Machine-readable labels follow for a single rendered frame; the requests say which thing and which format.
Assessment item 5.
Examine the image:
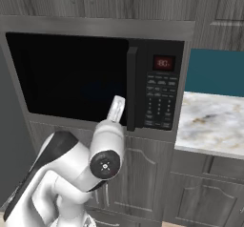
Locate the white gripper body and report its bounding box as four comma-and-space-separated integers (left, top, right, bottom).
106, 94, 126, 124

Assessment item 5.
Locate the black microwave door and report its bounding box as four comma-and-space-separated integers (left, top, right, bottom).
5, 31, 130, 124

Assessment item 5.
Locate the stainless steel microwave oven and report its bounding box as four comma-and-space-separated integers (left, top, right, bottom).
0, 15, 195, 143

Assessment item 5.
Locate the grey wood drawer front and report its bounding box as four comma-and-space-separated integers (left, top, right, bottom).
85, 206, 164, 227
171, 150, 214, 175
209, 155, 244, 182

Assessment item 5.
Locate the black microwave door handle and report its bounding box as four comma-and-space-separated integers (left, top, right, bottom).
126, 46, 139, 133

